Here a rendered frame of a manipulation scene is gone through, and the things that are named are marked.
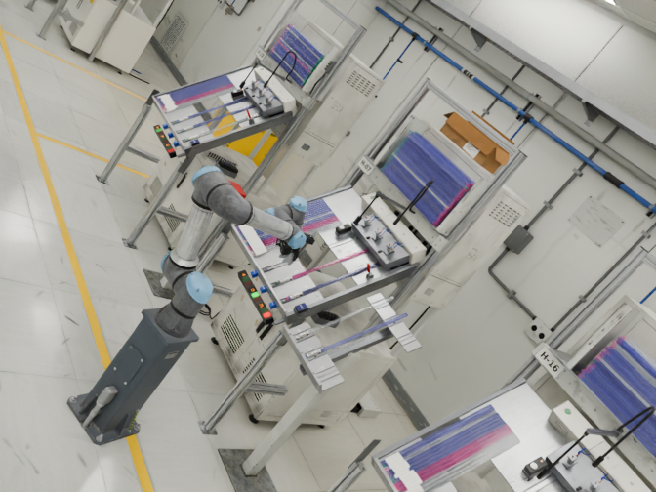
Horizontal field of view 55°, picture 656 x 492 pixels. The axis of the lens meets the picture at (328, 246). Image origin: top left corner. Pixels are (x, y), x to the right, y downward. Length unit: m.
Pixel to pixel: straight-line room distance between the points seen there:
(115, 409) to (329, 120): 2.34
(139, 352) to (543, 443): 1.58
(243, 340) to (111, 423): 1.01
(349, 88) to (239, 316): 1.63
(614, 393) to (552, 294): 1.87
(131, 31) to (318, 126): 3.34
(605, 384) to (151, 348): 1.71
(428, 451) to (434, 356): 2.23
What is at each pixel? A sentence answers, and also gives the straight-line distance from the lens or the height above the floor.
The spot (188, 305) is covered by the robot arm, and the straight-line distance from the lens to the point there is 2.49.
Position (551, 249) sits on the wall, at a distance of 4.42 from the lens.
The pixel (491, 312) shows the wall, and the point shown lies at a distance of 4.51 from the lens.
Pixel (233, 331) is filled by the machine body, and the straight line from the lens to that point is 3.61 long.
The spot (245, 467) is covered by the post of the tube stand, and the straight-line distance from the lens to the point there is 3.15.
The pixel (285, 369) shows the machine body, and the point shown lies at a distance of 3.26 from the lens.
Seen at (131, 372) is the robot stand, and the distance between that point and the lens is 2.66.
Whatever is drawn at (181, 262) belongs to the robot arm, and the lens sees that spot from 2.53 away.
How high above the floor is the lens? 1.88
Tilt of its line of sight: 17 degrees down
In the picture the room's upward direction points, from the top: 39 degrees clockwise
